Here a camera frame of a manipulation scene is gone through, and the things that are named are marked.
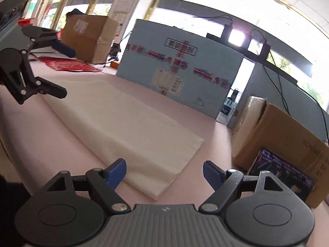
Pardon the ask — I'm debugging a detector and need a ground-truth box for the white cloth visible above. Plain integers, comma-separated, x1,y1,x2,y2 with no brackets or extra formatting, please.
42,76,205,200

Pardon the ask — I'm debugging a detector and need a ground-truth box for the dark screen device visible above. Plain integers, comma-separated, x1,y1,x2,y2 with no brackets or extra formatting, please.
248,148,315,203

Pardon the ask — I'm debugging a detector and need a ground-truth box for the taped brown cardboard box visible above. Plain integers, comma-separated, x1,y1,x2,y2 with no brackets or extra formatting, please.
62,14,120,64

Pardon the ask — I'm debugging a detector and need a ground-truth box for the black charger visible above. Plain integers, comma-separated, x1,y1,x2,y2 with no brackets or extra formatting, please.
261,42,271,61
222,24,233,42

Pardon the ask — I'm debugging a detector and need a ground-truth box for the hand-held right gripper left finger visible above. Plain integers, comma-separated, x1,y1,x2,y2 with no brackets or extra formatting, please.
38,159,130,214

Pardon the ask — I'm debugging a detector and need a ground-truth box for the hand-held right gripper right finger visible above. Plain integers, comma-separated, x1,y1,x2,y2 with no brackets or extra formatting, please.
198,161,288,213

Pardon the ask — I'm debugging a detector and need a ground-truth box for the pink table cloth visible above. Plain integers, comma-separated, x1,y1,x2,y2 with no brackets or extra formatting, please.
0,55,329,247

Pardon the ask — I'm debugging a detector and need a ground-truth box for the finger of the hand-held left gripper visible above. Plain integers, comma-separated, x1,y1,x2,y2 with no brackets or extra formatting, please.
22,26,77,58
0,48,68,105

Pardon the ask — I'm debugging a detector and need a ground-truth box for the black charger cable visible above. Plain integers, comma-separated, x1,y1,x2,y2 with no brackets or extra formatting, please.
193,14,232,27
295,85,329,144
267,51,291,115

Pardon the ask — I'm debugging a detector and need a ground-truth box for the open brown cardboard box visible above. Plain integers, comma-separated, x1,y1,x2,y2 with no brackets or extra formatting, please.
231,96,329,209

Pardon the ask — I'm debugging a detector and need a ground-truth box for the white wall notice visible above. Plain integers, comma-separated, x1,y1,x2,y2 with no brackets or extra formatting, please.
114,0,133,15

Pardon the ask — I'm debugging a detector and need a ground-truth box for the blue cloth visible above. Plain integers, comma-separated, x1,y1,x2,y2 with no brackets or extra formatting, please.
65,8,83,19

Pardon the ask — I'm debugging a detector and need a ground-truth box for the small black device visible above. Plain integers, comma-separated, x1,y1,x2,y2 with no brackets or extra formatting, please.
110,45,122,62

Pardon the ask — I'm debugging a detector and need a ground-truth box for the red paper cutting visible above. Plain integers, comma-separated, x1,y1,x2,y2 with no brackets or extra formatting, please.
38,57,104,73

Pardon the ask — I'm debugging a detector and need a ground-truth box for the large light blue cardboard box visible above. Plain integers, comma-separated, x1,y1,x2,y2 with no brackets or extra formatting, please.
116,19,244,120

